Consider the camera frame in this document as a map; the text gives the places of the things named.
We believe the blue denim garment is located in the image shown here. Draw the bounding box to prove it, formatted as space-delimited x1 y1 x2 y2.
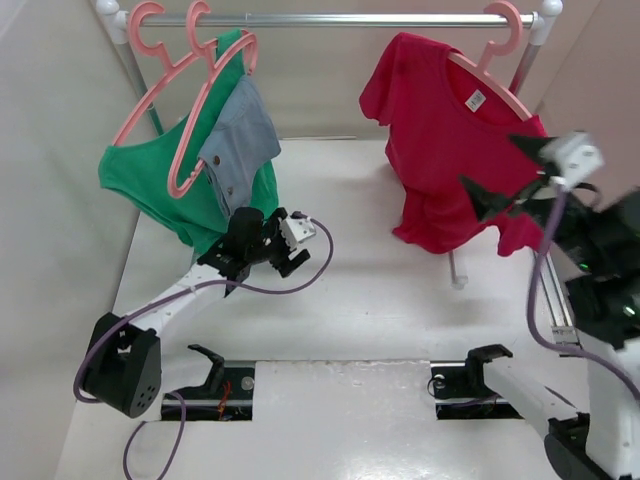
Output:
198 75 281 219

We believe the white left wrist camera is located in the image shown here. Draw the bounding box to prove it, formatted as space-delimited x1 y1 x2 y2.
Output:
279 212 317 251

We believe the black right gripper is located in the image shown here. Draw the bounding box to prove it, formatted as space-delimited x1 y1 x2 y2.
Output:
456 130 605 267

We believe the red t shirt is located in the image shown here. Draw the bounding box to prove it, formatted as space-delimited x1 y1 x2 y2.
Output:
359 33 546 254

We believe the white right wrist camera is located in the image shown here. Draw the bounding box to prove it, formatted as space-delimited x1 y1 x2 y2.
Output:
540 131 604 192

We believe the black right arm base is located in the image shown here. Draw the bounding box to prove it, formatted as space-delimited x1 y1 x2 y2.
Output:
427 344 521 421

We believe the green garment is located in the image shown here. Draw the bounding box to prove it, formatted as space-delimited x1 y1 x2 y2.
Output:
98 29 257 253

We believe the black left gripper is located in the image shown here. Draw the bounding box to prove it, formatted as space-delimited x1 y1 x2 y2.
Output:
246 210 307 275

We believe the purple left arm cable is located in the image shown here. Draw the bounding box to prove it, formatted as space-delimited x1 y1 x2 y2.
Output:
73 212 335 479

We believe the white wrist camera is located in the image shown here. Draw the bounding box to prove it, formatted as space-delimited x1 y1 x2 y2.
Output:
279 212 317 251
540 131 604 192

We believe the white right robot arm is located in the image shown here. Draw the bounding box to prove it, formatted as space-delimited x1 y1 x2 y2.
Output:
462 131 639 479

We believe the pink hanger with garments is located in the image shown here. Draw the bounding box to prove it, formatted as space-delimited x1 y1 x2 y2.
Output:
167 0 261 199

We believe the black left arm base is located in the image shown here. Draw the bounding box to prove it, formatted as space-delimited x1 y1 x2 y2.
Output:
160 344 256 422

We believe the silver clothes rack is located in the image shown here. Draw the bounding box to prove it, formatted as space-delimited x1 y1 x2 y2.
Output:
92 0 565 291

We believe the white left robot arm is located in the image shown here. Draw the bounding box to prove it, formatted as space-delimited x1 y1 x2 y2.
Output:
73 207 316 418

